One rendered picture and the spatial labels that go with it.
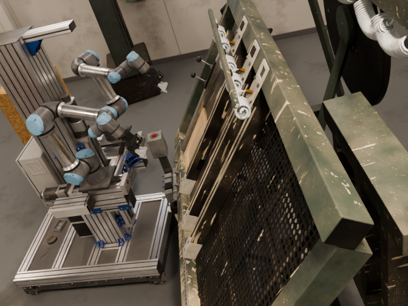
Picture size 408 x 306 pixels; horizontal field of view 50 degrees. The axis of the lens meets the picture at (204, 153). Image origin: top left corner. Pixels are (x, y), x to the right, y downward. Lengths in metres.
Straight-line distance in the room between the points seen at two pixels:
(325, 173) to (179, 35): 5.62
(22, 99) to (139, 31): 3.96
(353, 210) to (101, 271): 2.74
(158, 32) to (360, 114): 5.34
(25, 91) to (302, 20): 4.50
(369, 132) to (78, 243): 2.95
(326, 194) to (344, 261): 0.19
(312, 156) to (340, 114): 0.40
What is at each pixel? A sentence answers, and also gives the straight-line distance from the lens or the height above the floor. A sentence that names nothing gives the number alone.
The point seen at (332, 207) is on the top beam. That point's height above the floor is 1.91.
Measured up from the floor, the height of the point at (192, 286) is 0.90.
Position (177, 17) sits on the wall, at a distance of 6.61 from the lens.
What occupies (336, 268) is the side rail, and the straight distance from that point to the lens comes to 1.27.
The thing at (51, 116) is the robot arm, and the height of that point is 1.62.
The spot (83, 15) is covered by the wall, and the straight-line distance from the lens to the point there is 6.95.
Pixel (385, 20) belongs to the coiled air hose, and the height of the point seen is 2.06.
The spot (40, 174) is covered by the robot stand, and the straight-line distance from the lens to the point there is 3.36.
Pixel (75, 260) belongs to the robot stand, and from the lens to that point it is 3.87.
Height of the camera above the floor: 2.75
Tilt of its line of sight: 36 degrees down
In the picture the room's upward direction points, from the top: 18 degrees counter-clockwise
